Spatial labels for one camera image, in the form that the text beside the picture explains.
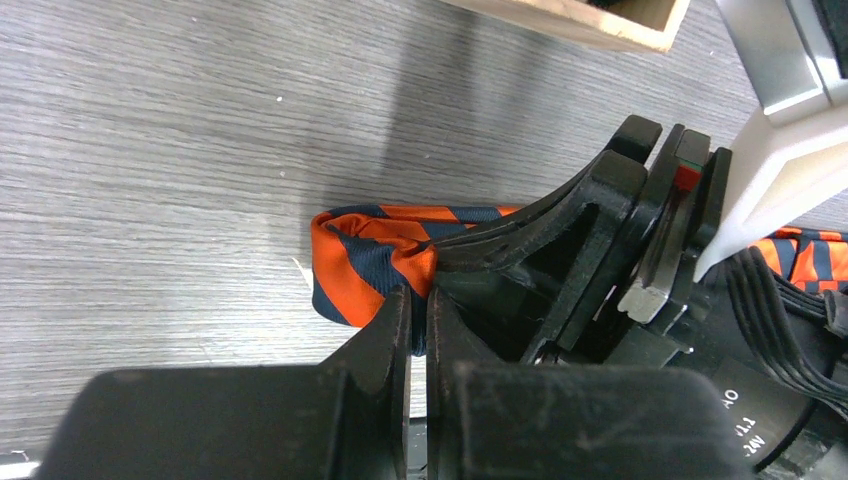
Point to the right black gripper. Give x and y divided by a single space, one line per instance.
604 266

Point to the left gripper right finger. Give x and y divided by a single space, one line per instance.
491 419

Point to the wooden compartment tray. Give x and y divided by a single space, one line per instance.
629 26

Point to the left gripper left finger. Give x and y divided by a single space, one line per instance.
344 418

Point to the orange navy striped tie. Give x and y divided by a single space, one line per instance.
361 253

